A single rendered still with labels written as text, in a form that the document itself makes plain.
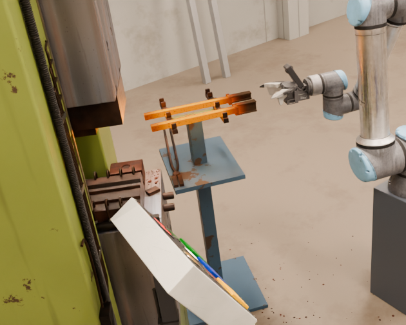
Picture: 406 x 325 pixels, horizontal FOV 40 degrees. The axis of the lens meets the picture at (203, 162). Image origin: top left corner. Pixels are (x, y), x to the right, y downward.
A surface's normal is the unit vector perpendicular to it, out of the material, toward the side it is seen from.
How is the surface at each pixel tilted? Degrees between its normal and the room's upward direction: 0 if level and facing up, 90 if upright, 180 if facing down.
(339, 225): 0
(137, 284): 90
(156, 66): 90
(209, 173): 0
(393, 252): 90
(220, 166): 0
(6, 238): 90
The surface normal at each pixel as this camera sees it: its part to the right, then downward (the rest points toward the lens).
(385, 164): 0.28, 0.32
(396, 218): -0.81, 0.37
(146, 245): -0.54, -0.58
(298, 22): 0.57, 0.34
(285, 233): -0.12, -0.87
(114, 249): 0.07, 0.48
